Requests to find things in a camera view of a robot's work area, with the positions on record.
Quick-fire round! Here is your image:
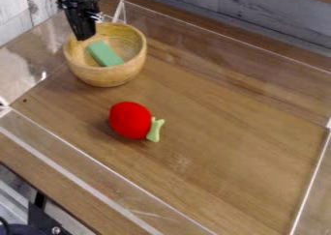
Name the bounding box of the green rectangular block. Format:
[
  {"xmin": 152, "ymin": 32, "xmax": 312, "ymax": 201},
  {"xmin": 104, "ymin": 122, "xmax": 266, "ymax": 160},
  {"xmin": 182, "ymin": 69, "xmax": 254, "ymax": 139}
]
[{"xmin": 88, "ymin": 41, "xmax": 124, "ymax": 67}]

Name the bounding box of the clear acrylic tray barrier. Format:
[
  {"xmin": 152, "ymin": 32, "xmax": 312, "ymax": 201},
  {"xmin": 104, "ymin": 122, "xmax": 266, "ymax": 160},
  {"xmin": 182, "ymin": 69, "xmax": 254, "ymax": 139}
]
[{"xmin": 0, "ymin": 1, "xmax": 331, "ymax": 235}]

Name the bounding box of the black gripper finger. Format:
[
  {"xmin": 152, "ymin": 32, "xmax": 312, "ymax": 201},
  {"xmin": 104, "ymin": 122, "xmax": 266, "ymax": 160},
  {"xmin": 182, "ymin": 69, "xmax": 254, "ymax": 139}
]
[
  {"xmin": 80, "ymin": 9, "xmax": 99, "ymax": 40},
  {"xmin": 64, "ymin": 9, "xmax": 84, "ymax": 41}
]

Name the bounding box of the black clamp under table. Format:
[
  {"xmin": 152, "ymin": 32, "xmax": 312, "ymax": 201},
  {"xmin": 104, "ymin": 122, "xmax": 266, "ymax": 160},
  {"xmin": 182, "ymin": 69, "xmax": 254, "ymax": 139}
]
[{"xmin": 27, "ymin": 192, "xmax": 72, "ymax": 235}]

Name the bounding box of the black cable loop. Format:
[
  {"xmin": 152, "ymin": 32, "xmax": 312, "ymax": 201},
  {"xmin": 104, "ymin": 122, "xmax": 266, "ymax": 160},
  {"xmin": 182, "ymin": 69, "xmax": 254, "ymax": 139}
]
[{"xmin": 0, "ymin": 217, "xmax": 11, "ymax": 235}]

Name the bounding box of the brown wooden bowl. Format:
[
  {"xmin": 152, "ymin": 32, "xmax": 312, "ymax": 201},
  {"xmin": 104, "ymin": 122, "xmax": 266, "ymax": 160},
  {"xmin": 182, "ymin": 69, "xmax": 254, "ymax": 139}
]
[{"xmin": 63, "ymin": 22, "xmax": 147, "ymax": 87}]

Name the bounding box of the red plush tomato toy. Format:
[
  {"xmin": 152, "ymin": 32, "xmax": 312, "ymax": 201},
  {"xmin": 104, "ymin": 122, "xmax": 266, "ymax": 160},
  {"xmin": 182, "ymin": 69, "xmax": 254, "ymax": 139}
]
[{"xmin": 108, "ymin": 102, "xmax": 166, "ymax": 142}]

